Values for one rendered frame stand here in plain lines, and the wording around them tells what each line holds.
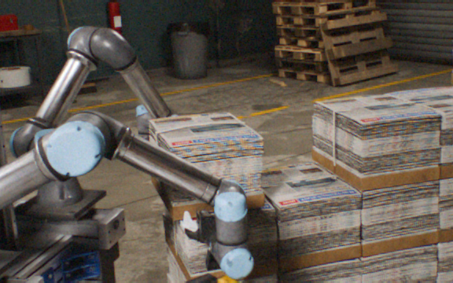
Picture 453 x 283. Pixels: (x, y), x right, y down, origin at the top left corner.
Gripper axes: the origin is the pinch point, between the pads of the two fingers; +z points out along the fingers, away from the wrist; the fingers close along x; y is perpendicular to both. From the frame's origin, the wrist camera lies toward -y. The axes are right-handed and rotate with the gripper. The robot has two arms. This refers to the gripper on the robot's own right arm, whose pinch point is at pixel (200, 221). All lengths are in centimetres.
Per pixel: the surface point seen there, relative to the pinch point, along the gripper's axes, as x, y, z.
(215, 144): -7.3, 20.0, 7.5
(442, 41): -521, -52, 625
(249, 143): -17.9, 18.9, 7.4
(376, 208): -61, -9, 8
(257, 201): -19.7, 0.4, 7.3
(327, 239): -43.3, -16.4, 7.8
